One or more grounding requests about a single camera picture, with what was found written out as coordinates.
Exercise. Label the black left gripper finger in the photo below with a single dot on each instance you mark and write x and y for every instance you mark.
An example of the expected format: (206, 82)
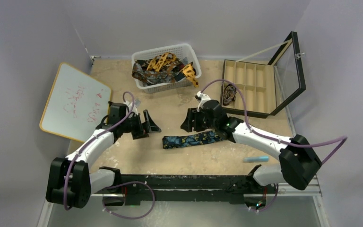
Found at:
(140, 135)
(149, 125)

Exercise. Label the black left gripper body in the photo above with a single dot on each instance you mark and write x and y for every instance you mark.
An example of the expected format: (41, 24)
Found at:
(133, 124)

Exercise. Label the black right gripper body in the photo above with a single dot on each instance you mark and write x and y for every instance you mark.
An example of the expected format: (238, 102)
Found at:
(196, 120)

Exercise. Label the navy blue shell pattern tie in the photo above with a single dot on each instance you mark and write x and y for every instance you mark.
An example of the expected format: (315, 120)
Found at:
(202, 138)

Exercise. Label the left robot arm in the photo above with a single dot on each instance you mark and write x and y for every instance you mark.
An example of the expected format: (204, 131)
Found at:
(70, 182)

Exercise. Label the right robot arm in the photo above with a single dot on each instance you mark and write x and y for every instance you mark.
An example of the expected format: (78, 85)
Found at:
(298, 163)

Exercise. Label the rolled cat pattern tie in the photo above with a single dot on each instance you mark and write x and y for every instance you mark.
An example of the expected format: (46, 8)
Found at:
(229, 94)

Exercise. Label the dark brown patterned tie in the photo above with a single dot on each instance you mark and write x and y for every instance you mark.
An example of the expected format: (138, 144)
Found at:
(168, 73)

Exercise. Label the yellow framed whiteboard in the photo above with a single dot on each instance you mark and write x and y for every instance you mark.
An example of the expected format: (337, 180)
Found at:
(76, 104)

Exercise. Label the black tie display box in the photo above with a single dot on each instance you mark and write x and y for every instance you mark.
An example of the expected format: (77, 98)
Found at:
(266, 88)

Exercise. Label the light blue marker pen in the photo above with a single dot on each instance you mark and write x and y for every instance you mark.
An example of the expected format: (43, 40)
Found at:
(257, 159)

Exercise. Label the white plastic basket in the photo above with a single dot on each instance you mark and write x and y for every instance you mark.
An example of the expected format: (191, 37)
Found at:
(183, 51)

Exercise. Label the aluminium frame rail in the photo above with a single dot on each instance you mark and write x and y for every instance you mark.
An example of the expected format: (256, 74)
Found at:
(70, 183)

